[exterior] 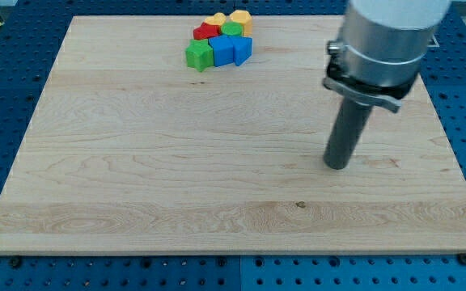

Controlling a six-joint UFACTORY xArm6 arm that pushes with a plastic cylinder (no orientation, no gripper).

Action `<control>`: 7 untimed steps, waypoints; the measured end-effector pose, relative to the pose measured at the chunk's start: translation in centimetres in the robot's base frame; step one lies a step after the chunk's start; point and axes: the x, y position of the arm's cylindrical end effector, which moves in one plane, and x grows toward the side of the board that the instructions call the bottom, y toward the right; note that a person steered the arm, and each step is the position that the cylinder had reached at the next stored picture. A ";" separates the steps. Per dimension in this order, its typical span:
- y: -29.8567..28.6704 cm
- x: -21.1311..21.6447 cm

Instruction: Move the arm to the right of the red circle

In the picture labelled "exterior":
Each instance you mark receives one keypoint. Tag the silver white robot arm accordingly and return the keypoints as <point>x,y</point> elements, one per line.
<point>376,56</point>

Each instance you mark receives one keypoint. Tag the green pentagon block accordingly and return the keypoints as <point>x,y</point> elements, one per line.
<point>199,55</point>

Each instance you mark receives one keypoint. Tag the blue triangle block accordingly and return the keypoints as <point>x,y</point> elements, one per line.
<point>242,48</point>

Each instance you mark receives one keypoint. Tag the blue cube block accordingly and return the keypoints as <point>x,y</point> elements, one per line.
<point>223,50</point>

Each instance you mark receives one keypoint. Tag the light wooden board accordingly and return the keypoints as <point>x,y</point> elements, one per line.
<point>131,152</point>

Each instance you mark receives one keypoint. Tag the green cylinder block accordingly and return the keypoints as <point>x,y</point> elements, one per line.
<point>232,29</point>

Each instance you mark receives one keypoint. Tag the red star block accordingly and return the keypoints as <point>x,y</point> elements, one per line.
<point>206,31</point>

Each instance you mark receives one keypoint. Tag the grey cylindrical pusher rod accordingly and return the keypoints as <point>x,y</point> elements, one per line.
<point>350,122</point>

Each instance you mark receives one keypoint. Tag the yellow heart block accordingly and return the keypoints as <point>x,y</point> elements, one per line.
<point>218,19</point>

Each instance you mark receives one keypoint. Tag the yellow hexagon block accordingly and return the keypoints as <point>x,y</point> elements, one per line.
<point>244,18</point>

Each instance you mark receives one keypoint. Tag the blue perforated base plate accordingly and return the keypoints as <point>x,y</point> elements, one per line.
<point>29,41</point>

